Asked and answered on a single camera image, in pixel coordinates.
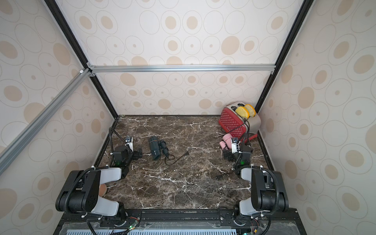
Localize pink hair dryer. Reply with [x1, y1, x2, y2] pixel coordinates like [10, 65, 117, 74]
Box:
[219, 133, 233, 150]

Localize dark green hair dryer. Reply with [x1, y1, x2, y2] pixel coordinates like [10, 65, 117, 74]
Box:
[148, 136, 169, 160]

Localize black green dryer cord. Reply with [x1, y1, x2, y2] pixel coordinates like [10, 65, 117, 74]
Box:
[164, 151, 190, 165]

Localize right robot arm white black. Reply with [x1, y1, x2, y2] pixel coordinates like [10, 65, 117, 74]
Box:
[220, 141, 289, 226]

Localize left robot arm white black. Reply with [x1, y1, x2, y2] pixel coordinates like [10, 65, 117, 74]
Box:
[55, 128, 143, 219]

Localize red polka dot toaster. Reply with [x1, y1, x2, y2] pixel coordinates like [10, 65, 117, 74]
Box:
[218, 101, 261, 141]

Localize yellow toast slice front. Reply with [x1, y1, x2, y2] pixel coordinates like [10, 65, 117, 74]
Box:
[235, 106, 250, 119]

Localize yellow toast slice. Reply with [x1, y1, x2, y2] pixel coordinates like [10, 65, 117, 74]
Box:
[244, 104, 257, 117]
[235, 106, 250, 119]

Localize orange ceramic mug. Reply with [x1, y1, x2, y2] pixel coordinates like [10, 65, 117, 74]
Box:
[99, 184, 107, 197]

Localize yellow toast slice back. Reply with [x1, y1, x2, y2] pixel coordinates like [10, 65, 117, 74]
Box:
[244, 104, 257, 117]

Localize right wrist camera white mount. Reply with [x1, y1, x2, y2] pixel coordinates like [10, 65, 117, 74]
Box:
[231, 137, 239, 154]

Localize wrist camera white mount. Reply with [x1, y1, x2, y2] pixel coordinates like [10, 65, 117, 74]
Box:
[125, 136, 134, 151]
[231, 137, 239, 154]

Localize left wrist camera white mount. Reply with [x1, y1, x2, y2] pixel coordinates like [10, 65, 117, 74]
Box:
[125, 136, 134, 151]

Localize black toaster cord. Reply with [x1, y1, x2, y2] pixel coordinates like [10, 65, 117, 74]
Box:
[234, 118, 253, 146]

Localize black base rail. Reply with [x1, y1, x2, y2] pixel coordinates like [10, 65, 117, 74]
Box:
[54, 208, 306, 235]

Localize silver aluminium rail left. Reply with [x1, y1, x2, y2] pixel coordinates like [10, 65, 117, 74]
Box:
[1, 68, 90, 173]

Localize black right corner post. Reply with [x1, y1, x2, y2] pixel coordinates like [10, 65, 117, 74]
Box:
[254, 0, 315, 113]

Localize black corner frame post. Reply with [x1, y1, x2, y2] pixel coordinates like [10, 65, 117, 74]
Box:
[44, 0, 118, 119]

